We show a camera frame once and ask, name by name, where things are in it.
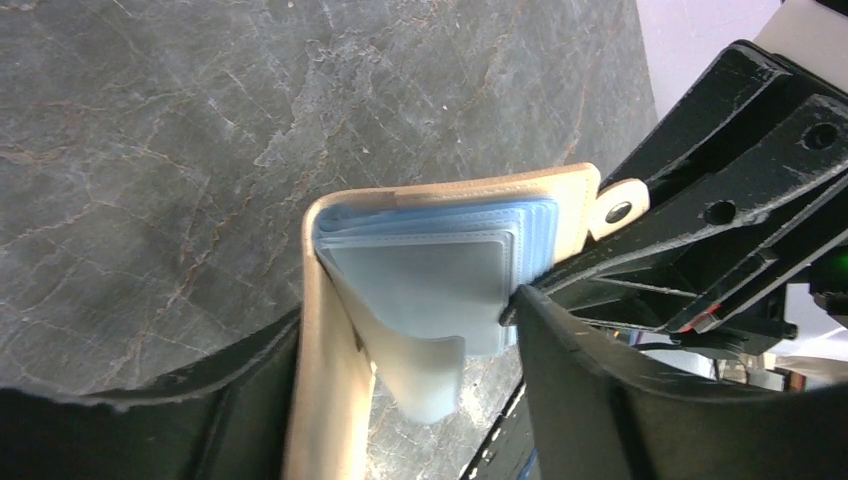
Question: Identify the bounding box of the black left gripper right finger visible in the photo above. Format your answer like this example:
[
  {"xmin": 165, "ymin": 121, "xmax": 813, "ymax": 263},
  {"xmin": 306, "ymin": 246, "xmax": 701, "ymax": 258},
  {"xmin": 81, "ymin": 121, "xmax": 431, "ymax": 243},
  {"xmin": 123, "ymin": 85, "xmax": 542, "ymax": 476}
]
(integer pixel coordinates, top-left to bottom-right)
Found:
[{"xmin": 514, "ymin": 286, "xmax": 847, "ymax": 479}]

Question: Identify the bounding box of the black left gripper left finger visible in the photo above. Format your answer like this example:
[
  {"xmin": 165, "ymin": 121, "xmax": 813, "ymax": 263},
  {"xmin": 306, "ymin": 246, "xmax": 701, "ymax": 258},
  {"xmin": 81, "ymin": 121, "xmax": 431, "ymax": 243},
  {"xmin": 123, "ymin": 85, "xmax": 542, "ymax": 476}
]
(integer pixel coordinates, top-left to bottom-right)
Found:
[{"xmin": 1, "ymin": 311, "xmax": 300, "ymax": 479}]

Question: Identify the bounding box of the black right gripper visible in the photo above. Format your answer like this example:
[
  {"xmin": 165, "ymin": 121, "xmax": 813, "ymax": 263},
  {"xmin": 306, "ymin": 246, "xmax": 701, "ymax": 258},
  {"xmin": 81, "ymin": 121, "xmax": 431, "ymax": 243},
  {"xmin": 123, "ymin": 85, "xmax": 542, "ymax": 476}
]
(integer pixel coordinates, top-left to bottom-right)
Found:
[{"xmin": 529, "ymin": 41, "xmax": 847, "ymax": 359}]

